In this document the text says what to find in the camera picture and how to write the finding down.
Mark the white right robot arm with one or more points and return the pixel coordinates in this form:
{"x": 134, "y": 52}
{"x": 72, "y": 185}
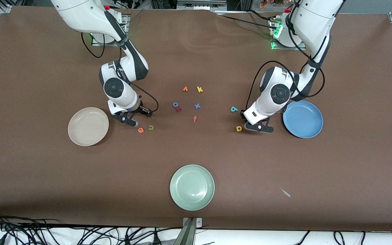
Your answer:
{"x": 80, "y": 13}

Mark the beige round plate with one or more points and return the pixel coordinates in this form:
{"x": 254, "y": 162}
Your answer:
{"x": 88, "y": 126}

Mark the teal foam letter b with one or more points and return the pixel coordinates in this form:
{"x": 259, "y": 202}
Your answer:
{"x": 234, "y": 109}

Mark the pale green round plate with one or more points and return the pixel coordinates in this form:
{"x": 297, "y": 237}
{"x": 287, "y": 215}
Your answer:
{"x": 192, "y": 188}

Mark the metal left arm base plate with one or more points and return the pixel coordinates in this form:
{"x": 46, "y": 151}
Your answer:
{"x": 284, "y": 48}

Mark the grey metal camera bracket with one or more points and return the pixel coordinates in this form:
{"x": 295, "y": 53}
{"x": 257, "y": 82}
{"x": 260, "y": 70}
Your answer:
{"x": 191, "y": 231}

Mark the blue foam letter x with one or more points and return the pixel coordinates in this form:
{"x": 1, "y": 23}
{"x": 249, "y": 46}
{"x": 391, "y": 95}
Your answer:
{"x": 197, "y": 106}

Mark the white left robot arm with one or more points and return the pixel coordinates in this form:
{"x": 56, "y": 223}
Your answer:
{"x": 315, "y": 20}

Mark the blue round plate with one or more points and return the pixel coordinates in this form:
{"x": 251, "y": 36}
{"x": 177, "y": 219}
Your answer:
{"x": 305, "y": 119}

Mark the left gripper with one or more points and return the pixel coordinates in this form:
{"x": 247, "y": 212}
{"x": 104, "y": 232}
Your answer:
{"x": 242, "y": 115}

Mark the white paper scrap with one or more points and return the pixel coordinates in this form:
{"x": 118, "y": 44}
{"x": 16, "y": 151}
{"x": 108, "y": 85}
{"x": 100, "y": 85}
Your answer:
{"x": 286, "y": 193}

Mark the grey metal box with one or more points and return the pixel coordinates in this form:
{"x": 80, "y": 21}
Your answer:
{"x": 199, "y": 4}

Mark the orange brown background object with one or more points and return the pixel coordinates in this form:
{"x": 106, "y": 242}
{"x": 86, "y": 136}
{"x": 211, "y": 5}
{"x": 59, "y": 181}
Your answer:
{"x": 264, "y": 4}

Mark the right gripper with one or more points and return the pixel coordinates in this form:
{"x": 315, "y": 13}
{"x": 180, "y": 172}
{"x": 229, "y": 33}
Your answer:
{"x": 142, "y": 110}

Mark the brown table cover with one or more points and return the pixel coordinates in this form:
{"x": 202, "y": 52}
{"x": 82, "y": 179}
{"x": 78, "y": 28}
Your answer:
{"x": 46, "y": 177}

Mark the yellow foam letter k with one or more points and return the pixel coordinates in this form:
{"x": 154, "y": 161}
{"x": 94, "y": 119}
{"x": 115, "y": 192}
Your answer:
{"x": 199, "y": 89}

